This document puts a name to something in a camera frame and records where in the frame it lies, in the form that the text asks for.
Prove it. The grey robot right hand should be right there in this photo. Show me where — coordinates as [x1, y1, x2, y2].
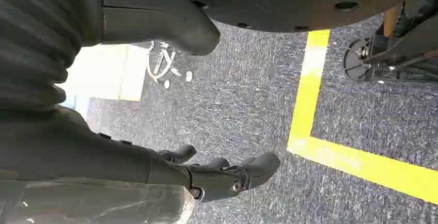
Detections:
[0, 0, 281, 224]

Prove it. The robot right arm ribbed sleeve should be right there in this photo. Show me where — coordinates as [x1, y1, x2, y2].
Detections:
[0, 0, 104, 112]

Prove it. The yellow floor tape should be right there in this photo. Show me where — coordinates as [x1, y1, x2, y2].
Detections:
[287, 29, 438, 205]

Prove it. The black round plate with holes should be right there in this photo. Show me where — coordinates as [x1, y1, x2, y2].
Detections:
[147, 0, 438, 34]

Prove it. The black robot foot mechanism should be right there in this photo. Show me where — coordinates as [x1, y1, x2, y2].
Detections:
[342, 0, 438, 84]

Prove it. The white cable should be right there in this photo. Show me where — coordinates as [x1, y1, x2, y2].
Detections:
[146, 41, 179, 84]

